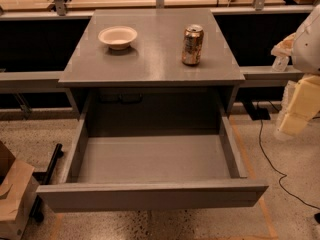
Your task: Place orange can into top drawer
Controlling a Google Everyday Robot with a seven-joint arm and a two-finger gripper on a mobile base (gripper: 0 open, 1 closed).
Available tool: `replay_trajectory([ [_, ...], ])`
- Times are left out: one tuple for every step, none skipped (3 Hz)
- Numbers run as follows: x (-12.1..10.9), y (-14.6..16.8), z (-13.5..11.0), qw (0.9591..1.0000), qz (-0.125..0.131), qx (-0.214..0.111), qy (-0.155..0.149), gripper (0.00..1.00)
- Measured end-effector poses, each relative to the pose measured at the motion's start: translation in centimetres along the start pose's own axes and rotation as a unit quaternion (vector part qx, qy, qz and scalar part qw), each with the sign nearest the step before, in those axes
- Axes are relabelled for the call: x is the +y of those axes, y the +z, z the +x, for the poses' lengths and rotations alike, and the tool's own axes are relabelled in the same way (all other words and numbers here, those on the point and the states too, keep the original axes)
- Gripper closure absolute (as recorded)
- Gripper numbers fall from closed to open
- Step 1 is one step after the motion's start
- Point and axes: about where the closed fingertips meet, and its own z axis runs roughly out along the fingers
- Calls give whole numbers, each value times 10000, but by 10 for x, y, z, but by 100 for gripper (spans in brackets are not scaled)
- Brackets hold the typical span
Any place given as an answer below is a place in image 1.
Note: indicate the open grey top drawer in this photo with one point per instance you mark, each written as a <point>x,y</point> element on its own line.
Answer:
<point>166,151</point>

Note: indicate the white bracket on rail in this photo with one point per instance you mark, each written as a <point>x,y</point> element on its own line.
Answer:
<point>280,63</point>

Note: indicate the orange soda can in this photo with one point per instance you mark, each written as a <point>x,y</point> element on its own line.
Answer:
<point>192,44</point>

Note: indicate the black power adapter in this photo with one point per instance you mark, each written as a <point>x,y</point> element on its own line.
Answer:
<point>254,110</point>

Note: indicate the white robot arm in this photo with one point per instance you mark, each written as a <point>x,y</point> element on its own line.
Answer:
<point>305,54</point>

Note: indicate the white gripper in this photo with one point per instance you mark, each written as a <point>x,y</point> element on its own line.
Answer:
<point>308,47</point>

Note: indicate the white paper bowl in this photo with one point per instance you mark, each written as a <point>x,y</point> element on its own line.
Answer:
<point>117,37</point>

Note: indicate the grey cabinet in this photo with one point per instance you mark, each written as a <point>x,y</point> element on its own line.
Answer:
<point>155,57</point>

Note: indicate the cardboard box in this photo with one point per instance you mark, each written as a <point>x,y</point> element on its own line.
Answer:
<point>17,194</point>

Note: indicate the black cart frame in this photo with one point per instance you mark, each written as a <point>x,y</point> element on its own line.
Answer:
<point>44,178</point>

